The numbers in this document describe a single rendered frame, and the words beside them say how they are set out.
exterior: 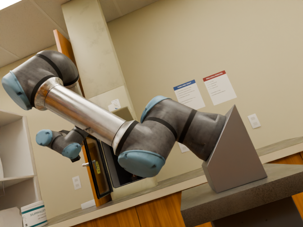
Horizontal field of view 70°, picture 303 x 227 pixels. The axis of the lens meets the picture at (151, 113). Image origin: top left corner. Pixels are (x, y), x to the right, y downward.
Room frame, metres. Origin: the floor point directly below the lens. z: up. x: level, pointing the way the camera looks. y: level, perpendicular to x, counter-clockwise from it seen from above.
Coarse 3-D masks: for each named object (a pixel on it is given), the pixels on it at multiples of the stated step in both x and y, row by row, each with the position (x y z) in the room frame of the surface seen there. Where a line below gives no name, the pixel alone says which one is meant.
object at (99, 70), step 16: (80, 0) 1.53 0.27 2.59; (96, 0) 1.52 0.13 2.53; (64, 16) 1.55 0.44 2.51; (80, 16) 1.54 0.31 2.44; (96, 16) 1.52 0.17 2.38; (80, 32) 1.54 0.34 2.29; (96, 32) 1.53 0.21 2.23; (80, 48) 1.55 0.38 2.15; (96, 48) 1.53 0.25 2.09; (112, 48) 1.54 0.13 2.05; (80, 64) 1.55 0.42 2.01; (96, 64) 1.54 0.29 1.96; (112, 64) 1.52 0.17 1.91; (96, 80) 1.54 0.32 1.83; (112, 80) 1.53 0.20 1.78
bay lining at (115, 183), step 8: (104, 144) 1.59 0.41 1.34; (104, 152) 1.55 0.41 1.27; (112, 152) 1.69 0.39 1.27; (112, 160) 1.66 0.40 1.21; (112, 168) 1.62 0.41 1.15; (120, 168) 1.71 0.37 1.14; (112, 176) 1.58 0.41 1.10; (120, 176) 1.70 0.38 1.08; (128, 176) 1.74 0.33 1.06; (112, 184) 1.55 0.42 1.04; (120, 184) 1.69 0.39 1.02
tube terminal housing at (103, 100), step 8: (120, 88) 1.52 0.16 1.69; (96, 96) 1.54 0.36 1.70; (104, 96) 1.54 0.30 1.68; (112, 96) 1.53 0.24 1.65; (120, 96) 1.52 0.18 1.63; (128, 96) 1.55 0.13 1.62; (104, 104) 1.54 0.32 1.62; (120, 104) 1.53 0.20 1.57; (128, 104) 1.52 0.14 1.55; (136, 120) 1.57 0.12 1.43; (128, 184) 1.54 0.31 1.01; (136, 184) 1.53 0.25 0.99; (144, 184) 1.53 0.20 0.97; (152, 184) 1.52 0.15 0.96; (112, 192) 1.55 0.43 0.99; (120, 192) 1.54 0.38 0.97; (128, 192) 1.54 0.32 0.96; (136, 192) 1.53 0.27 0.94
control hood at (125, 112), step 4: (120, 108) 1.41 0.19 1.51; (124, 108) 1.41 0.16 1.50; (128, 108) 1.42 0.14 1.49; (112, 112) 1.42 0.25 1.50; (116, 112) 1.42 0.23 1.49; (120, 112) 1.43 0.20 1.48; (124, 112) 1.43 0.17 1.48; (128, 112) 1.44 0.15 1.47; (120, 116) 1.45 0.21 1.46; (124, 116) 1.45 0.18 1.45; (128, 116) 1.46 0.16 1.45; (132, 116) 1.47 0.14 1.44; (128, 120) 1.48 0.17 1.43
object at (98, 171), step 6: (90, 138) 1.37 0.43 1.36; (84, 144) 1.23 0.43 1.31; (90, 144) 1.34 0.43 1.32; (96, 144) 1.49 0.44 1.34; (90, 150) 1.30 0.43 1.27; (96, 150) 1.45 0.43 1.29; (96, 156) 1.41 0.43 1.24; (96, 162) 1.37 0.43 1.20; (90, 168) 1.23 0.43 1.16; (102, 168) 1.48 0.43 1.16; (96, 174) 1.31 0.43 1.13; (102, 174) 1.44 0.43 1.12; (96, 180) 1.28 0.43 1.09; (102, 180) 1.40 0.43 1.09; (102, 186) 1.37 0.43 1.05; (108, 186) 1.51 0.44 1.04; (96, 192) 1.23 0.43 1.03; (102, 192) 1.33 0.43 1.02
